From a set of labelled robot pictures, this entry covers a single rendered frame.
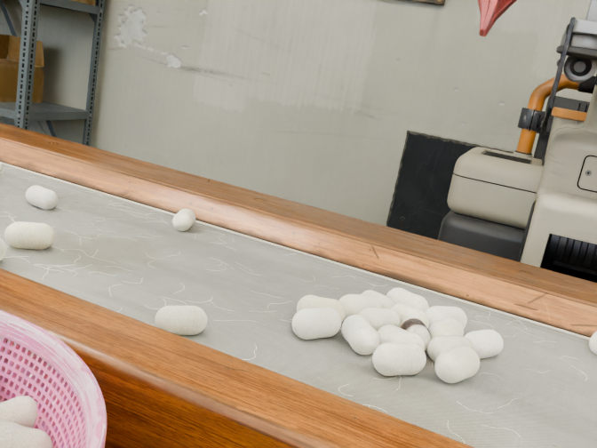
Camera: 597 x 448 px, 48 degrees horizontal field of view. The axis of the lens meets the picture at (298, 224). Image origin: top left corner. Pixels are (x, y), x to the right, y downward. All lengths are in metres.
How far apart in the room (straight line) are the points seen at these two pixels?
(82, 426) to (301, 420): 0.10
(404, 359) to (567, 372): 0.15
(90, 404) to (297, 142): 2.37
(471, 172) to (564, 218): 0.34
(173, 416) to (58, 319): 0.10
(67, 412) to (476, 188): 1.10
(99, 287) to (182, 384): 0.19
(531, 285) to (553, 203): 0.41
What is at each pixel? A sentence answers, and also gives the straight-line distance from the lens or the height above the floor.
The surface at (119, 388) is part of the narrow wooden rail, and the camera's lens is 0.36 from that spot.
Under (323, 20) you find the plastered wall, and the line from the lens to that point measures 2.63.
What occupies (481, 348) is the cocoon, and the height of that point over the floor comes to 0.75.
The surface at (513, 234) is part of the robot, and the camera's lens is 1.37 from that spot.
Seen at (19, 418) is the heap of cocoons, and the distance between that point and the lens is 0.37.
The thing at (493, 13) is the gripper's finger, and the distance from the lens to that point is 0.77.
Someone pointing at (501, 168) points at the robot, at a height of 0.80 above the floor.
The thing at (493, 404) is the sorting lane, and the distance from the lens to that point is 0.46.
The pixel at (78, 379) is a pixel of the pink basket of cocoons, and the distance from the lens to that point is 0.34.
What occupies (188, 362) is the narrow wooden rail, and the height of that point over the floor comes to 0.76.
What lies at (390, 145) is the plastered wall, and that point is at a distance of 2.55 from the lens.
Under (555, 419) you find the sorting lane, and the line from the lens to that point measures 0.47.
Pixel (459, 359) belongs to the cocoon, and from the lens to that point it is 0.46.
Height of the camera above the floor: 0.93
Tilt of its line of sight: 14 degrees down
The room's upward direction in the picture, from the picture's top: 10 degrees clockwise
